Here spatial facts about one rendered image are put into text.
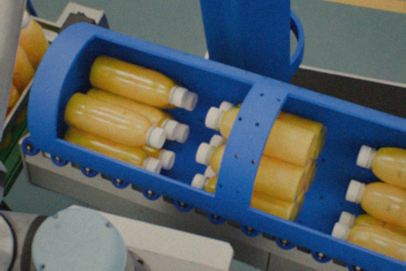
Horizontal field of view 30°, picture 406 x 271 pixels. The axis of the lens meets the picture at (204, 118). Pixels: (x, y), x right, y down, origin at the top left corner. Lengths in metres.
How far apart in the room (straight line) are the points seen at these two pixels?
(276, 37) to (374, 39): 1.03
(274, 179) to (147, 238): 0.25
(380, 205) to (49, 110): 0.65
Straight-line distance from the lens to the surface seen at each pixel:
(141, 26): 3.05
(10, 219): 1.08
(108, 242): 1.03
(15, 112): 1.75
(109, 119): 1.47
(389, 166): 1.41
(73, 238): 1.03
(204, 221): 1.58
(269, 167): 1.38
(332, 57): 2.90
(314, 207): 1.55
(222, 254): 1.31
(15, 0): 0.72
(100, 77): 1.55
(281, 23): 1.94
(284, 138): 1.35
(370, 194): 1.42
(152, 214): 1.65
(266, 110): 1.33
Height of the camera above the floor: 2.38
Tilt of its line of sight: 59 degrees down
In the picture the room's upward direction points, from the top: 11 degrees counter-clockwise
